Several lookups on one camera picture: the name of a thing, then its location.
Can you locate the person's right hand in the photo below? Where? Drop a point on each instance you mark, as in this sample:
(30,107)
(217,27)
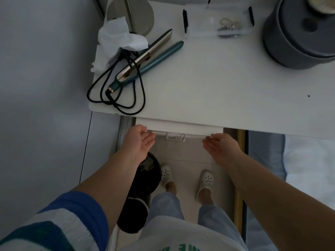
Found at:
(222,150)

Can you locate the person's left hand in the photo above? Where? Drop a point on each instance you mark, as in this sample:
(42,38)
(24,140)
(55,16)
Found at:
(136,145)

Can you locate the person's left thumb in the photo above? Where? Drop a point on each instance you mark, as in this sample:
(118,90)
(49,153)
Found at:
(139,128)

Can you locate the person's right thumb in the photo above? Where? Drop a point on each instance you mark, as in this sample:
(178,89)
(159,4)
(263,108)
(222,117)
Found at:
(218,135)

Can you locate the person's left forearm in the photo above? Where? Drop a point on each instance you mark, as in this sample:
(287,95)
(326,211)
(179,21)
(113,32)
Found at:
(110,185)

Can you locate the person's right forearm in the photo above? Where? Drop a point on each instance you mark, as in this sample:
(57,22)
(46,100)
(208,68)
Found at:
(277,206)

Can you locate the white clog shoe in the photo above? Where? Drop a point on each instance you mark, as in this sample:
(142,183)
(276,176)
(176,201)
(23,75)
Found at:
(205,182)
(165,175)

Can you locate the blue bed sheet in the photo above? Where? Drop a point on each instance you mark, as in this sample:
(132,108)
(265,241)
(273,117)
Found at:
(264,154)

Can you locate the black trash bin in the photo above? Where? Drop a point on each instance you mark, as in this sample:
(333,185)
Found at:
(141,190)

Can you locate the teal gold hair straightener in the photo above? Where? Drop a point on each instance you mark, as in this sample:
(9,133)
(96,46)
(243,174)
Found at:
(157,58)

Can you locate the light blue trousers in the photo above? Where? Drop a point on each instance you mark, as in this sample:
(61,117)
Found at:
(165,209)

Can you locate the crumpled white tissue paper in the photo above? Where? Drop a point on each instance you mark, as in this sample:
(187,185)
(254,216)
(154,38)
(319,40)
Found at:
(117,39)

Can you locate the white pillow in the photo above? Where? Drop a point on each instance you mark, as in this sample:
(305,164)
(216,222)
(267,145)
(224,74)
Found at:
(311,164)

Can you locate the round metal lamp base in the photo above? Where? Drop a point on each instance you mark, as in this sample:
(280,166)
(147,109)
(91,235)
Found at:
(144,15)

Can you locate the clear plastic organizer box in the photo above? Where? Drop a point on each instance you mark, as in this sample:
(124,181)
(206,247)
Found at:
(201,23)

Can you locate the grey round container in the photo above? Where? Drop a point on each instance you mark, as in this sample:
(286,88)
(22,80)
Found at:
(288,44)

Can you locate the metal lamp pole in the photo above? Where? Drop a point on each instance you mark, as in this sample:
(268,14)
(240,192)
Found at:
(129,13)

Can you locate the white blue green shirt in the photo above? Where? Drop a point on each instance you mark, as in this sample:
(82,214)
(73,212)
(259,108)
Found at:
(65,227)

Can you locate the cream round object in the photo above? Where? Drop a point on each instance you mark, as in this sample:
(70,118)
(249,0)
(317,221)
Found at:
(322,3)

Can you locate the wooden bed frame rail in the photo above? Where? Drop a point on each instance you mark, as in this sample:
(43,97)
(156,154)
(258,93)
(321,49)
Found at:
(239,206)

